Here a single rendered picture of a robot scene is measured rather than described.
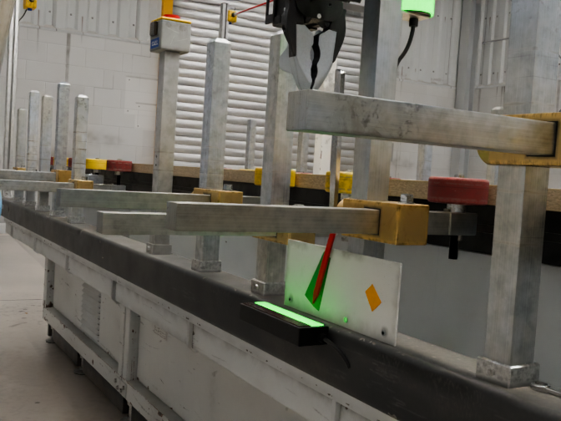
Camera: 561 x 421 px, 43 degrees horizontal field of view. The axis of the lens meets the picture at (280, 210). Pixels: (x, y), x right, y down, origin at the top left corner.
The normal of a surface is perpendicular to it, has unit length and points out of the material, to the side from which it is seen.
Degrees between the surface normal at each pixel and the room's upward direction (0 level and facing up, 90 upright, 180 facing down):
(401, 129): 90
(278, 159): 90
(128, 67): 90
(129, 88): 90
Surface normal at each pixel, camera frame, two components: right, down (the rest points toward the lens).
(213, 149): 0.51, 0.07
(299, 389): -0.86, -0.03
